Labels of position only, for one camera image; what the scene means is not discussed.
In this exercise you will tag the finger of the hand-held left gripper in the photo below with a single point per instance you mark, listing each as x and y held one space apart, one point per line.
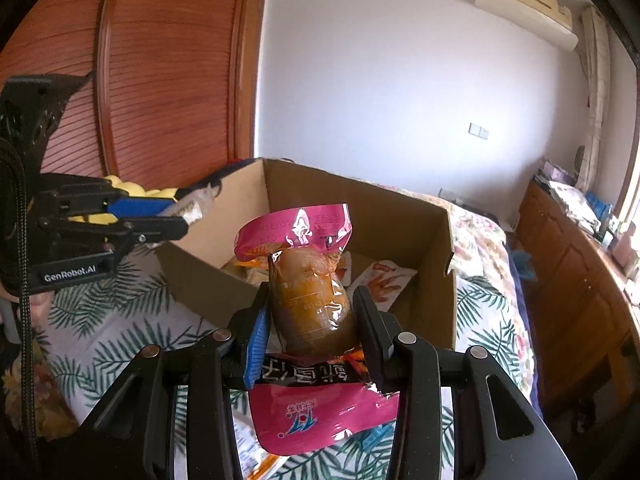
160 227
140 206

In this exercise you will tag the clear beige snack packet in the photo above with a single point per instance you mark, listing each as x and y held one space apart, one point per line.
195 210

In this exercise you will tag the pink box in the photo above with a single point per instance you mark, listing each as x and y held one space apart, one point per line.
626 249

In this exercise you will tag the floral quilt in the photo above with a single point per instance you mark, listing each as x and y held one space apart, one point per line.
480 245

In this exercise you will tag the leaf print bedsheet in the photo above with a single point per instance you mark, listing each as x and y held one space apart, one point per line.
130 340

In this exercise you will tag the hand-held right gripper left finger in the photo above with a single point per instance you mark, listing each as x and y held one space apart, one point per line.
257 345

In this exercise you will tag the white wall switch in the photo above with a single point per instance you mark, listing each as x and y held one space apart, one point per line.
479 131

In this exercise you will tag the white orange snack packet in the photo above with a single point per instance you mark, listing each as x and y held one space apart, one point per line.
382 280

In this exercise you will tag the wooden desk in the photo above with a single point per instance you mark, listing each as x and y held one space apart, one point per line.
575 280

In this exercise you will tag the teal snack packet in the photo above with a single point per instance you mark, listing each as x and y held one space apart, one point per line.
377 437

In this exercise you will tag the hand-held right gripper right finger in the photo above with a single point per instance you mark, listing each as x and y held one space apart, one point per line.
372 345

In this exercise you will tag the dark blue quilt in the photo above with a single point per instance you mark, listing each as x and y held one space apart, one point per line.
522 320

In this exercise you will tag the small round fan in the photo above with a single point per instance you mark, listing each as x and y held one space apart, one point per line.
581 160

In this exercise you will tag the teal cloth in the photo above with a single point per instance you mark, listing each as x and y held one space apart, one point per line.
524 262

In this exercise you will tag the brown cardboard box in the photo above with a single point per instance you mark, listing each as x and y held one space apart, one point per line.
400 225

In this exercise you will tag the wooden wardrobe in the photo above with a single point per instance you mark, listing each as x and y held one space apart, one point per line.
175 60

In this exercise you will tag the yellow plush toy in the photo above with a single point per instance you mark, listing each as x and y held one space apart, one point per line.
127 187

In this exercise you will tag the blue packets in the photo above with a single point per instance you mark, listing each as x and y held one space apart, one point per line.
599 206

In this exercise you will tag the white air conditioner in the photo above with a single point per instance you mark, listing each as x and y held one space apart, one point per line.
525 15

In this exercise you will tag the pink brown snack packet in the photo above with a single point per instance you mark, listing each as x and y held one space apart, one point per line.
305 300

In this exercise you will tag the purple box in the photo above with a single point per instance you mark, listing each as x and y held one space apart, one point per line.
557 172

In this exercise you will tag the stack of papers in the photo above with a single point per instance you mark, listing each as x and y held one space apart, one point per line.
575 205

